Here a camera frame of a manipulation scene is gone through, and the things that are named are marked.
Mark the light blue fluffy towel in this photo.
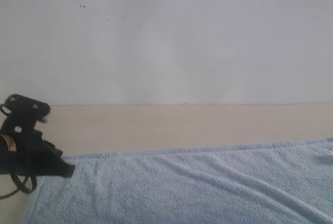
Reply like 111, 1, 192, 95
21, 138, 332, 223

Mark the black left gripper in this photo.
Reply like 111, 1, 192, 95
1, 133, 75, 178

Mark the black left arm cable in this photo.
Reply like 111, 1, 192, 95
0, 173, 37, 200

